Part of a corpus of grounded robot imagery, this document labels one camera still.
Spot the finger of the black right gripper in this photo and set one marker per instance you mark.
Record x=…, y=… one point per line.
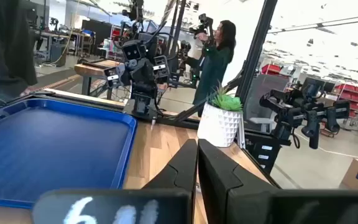
x=113, y=77
x=161, y=68

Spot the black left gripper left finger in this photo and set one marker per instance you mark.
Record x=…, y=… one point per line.
x=179, y=174

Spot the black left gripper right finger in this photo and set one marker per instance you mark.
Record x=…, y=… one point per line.
x=222, y=193

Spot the blue plastic tray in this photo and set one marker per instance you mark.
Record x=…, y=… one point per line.
x=48, y=149

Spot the black background robot arm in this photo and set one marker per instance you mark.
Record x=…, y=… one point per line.
x=309, y=115

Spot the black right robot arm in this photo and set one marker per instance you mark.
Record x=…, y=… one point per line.
x=143, y=99

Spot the wooden background table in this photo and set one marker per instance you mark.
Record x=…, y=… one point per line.
x=95, y=69

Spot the person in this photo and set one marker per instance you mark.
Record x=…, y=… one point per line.
x=213, y=68
x=5, y=46

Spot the black control box white labels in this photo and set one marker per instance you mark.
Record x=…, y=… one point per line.
x=261, y=149

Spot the potted succulent plant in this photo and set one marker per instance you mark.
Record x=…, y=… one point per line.
x=217, y=127

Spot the spiky green air plant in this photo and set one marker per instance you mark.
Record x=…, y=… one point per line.
x=219, y=93

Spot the green succulent plant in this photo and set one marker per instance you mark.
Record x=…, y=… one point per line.
x=228, y=102

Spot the red storage bin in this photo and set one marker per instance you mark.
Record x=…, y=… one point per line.
x=270, y=69

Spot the rack of red bins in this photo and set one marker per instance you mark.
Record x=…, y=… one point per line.
x=353, y=93

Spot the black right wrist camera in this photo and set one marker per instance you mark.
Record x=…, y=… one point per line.
x=133, y=50

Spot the black aluminium table frame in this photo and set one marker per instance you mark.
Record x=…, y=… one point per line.
x=255, y=53

